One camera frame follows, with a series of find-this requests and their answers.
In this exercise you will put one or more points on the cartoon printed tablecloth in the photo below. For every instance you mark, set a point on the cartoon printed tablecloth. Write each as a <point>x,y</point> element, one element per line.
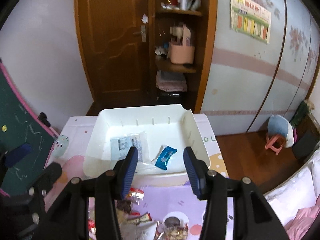
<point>160,202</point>

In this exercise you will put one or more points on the white red snack bag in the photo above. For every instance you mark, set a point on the white red snack bag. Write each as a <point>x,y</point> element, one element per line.
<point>144,231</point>

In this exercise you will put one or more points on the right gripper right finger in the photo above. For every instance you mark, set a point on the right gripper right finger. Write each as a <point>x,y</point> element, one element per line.
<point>254,218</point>

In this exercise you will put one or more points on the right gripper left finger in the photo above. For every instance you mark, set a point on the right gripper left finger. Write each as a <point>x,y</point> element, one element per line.
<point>67,218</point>

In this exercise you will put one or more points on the mixed nuts clear packet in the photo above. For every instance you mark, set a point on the mixed nuts clear packet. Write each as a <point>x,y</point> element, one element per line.
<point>173,232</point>

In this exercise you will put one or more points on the black easel knob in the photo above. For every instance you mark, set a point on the black easel knob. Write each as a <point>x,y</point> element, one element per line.
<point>42,117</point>

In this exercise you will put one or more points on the brown wooden door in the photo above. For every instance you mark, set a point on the brown wooden door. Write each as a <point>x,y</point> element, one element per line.
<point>114,48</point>

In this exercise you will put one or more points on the pink handled basket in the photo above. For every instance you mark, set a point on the pink handled basket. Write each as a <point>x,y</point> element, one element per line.
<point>182,50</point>

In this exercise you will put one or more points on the large clear blue snack bag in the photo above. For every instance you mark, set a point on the large clear blue snack bag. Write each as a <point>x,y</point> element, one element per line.
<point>130,147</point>

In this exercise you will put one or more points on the small pink stool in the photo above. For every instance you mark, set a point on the small pink stool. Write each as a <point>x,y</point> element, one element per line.
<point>274,143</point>

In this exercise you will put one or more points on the pink blanket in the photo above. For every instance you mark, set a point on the pink blanket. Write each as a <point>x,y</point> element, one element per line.
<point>298,227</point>

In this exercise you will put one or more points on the colourful wall poster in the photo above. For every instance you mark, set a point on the colourful wall poster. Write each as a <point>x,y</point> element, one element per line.
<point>251,19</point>

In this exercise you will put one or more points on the white plastic storage bin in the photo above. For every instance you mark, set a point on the white plastic storage bin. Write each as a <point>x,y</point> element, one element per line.
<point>160,133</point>

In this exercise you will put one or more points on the blue candy packet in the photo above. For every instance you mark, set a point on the blue candy packet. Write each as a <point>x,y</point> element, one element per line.
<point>166,152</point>

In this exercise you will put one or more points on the shelf top bottles clutter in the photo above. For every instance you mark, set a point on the shelf top bottles clutter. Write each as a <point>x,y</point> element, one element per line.
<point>183,5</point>

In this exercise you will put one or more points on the red topped dried fruit bag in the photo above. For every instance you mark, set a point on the red topped dried fruit bag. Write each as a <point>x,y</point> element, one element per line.
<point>132,199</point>

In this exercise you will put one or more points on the green chalkboard pink frame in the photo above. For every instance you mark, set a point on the green chalkboard pink frame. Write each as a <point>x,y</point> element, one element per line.
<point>20,125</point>

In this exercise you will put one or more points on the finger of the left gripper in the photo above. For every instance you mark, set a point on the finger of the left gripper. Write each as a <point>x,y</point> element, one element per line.
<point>47,174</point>
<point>16,155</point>

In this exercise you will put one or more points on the wooden corner shelf unit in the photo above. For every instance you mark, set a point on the wooden corner shelf unit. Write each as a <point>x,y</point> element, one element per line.
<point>202,24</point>

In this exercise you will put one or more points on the white pillow on bed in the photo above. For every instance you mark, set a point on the white pillow on bed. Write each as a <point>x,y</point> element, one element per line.
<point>301,190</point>

